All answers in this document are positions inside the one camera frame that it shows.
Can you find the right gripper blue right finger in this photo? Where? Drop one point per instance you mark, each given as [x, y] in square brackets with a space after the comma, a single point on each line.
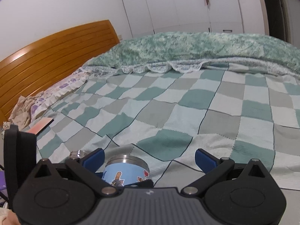
[211, 164]

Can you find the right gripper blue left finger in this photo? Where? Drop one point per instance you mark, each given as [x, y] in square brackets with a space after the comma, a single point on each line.
[92, 162]

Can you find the blue cartoon steel cup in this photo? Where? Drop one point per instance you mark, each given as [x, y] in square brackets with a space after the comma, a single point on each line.
[122, 170]

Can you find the silver steel thermos bottle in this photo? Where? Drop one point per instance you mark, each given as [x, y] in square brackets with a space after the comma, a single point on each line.
[78, 154]

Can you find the beige crumpled cloth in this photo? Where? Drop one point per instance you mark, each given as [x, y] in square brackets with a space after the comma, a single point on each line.
[21, 113]

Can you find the checkered teal bed blanket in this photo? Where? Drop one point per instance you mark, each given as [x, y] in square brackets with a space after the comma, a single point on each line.
[227, 110]

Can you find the wooden bed headboard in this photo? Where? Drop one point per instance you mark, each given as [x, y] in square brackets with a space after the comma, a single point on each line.
[41, 64]

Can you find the purple floral pillow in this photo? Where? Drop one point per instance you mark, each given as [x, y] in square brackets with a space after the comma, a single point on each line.
[48, 97]

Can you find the green floral duvet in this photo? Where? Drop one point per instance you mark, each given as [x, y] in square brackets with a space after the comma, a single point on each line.
[186, 52]

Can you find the white wardrobe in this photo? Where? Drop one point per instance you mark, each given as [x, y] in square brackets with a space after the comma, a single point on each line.
[148, 17]

